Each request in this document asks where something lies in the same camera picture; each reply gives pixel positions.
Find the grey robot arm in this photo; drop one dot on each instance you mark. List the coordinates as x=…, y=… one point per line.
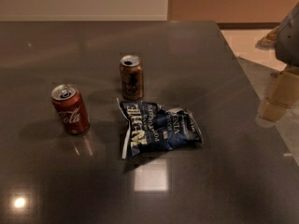
x=286, y=47

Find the brown drink can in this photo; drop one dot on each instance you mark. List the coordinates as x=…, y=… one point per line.
x=132, y=82

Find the blue chip bag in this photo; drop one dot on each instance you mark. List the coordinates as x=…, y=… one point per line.
x=151, y=128

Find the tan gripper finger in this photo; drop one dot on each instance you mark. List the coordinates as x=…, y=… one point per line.
x=281, y=93

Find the red Coca-Cola can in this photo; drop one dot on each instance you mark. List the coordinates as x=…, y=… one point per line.
x=68, y=103

